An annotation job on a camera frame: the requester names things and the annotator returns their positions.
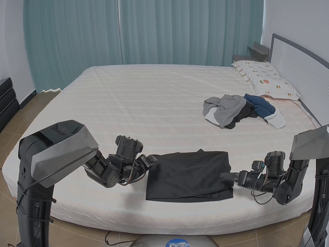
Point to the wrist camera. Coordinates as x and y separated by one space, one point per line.
152 159
256 165

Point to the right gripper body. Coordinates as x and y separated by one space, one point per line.
249 180

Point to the white printed pillow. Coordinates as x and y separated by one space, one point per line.
267 80

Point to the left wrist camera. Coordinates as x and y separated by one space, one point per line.
152 159

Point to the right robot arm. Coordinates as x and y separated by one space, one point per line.
293 179

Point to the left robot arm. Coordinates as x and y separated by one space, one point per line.
61 148

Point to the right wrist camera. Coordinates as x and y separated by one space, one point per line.
256 165

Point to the bed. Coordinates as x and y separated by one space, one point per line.
144 99

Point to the grey bedside table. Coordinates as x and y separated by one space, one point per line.
253 51

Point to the black T-shirt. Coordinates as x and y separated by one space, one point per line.
187 176

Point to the blue-green curtain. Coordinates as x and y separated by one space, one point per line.
72 35
190 22

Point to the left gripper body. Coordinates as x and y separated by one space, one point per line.
144 165

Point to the pile of clothes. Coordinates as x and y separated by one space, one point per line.
228 109

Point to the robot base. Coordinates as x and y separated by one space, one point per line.
169 242

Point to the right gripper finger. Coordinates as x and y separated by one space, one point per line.
231 176

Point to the black chest of drawers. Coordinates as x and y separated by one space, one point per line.
7 102

